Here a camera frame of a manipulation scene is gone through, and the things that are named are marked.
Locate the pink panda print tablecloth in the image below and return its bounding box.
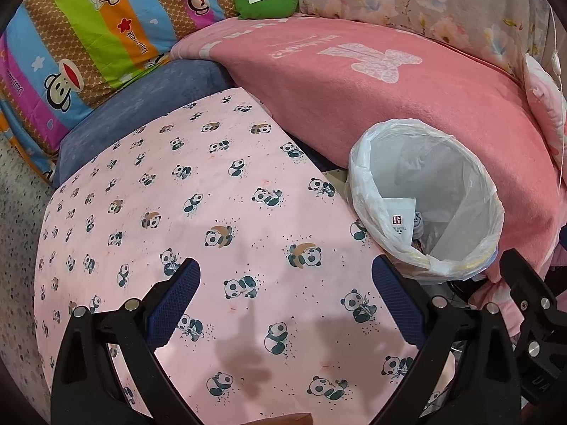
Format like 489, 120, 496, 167
33, 86, 457, 425

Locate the pink printed pillow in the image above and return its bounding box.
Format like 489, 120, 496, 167
524, 53, 567, 160

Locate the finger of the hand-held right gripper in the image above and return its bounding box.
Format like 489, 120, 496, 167
498, 248, 567, 334

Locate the striped monkey print cushion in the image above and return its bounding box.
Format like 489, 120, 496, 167
0, 0, 249, 182

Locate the trash bin with white bag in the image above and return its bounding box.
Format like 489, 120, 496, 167
348, 118, 506, 282

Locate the pink bow print blanket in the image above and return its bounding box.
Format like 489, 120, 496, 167
170, 15, 567, 284

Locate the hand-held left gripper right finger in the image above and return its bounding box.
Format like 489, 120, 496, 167
371, 254, 523, 425

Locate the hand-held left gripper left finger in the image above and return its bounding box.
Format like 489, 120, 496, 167
50, 257, 209, 425

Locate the blue-grey cushion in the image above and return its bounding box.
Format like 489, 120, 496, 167
52, 59, 235, 187

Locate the white paper packet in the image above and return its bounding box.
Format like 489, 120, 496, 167
381, 197, 419, 244

